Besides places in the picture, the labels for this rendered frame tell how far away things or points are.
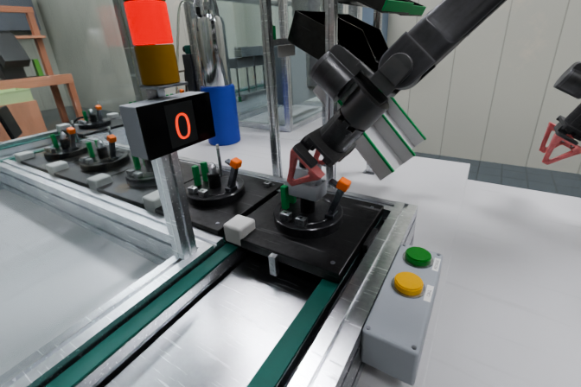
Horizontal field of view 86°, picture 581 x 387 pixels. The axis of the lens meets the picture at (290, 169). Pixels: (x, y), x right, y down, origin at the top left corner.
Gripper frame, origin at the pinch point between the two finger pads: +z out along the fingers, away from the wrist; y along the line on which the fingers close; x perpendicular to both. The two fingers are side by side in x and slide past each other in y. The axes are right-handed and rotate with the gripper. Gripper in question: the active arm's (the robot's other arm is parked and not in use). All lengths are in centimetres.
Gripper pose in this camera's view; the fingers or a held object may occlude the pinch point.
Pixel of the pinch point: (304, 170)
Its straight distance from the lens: 59.1
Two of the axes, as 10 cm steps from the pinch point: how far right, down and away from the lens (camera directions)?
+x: 6.8, 7.2, -1.2
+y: -5.2, 3.6, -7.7
